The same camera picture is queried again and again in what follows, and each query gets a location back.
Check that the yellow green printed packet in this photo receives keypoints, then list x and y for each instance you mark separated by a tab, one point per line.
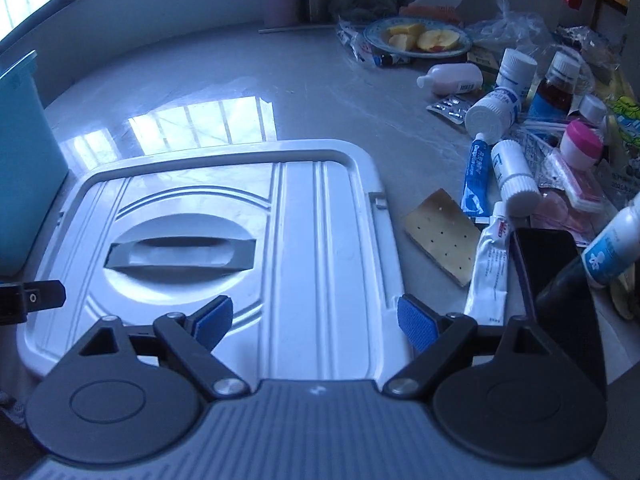
625	130

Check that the brown syrup bottle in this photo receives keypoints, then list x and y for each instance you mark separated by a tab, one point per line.
552	90

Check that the small white medicine bottle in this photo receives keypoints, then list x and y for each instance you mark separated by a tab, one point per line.
515	175

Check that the white blue snack packet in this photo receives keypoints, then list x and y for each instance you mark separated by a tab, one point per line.
357	45

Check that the large white medicine bottle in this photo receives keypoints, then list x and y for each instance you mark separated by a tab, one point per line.
492	112

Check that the blue ointment tube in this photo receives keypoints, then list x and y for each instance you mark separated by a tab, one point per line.
475	175

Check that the patterned ceramic plate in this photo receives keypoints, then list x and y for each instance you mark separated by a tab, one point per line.
372	36

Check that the tan perforated plaster patch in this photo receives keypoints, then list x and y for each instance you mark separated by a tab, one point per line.
442	232

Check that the pink lid jar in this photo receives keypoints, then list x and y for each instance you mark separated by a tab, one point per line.
580	142

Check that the green medicine box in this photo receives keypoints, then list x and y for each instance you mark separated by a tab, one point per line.
484	60

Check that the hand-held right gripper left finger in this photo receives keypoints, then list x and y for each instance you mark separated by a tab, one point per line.
214	318

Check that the white medicine bottle blue label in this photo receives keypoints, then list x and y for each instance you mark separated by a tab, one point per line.
515	72

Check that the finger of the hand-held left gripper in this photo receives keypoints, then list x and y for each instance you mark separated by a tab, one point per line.
31	296

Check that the clear plastic bag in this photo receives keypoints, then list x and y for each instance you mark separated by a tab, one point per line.
510	25

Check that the white plastic storage box lid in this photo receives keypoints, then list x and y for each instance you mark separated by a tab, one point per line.
310	240

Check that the apple slice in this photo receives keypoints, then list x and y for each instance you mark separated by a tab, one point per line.
440	40
406	28
400	42

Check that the white spray bottle blue label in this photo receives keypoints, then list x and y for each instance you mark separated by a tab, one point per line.
607	252

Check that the pink transparent wrapper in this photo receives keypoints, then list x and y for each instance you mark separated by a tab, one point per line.
560	215

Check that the teal plastic container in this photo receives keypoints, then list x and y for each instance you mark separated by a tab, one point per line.
25	160

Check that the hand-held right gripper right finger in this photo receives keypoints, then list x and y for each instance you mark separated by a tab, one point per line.
416	324

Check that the small white cap bottle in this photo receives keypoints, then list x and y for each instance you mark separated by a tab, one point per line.
594	109

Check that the black smartphone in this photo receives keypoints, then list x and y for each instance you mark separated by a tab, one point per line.
545	255

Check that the pink flat packet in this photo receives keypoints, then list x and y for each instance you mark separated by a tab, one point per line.
582	185

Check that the silver blister pack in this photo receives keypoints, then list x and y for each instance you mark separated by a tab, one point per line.
450	109

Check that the white ointment tube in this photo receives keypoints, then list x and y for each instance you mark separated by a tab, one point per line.
490	270

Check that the orange paper pack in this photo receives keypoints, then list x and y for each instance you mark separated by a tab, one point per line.
430	10

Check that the cotton swab pack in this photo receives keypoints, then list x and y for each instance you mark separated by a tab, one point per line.
542	135

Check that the grey marble desktop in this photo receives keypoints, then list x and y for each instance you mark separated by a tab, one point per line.
200	75

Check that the white lotion bottle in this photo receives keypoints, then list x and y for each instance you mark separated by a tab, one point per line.
455	79

